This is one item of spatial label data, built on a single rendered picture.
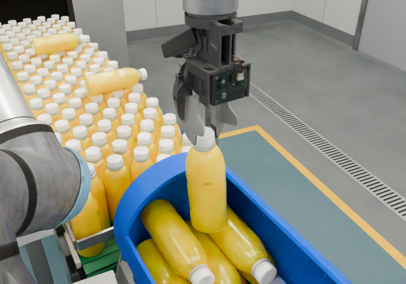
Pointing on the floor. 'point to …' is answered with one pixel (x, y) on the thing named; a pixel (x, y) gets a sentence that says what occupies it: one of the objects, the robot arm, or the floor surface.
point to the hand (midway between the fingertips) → (203, 131)
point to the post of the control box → (38, 262)
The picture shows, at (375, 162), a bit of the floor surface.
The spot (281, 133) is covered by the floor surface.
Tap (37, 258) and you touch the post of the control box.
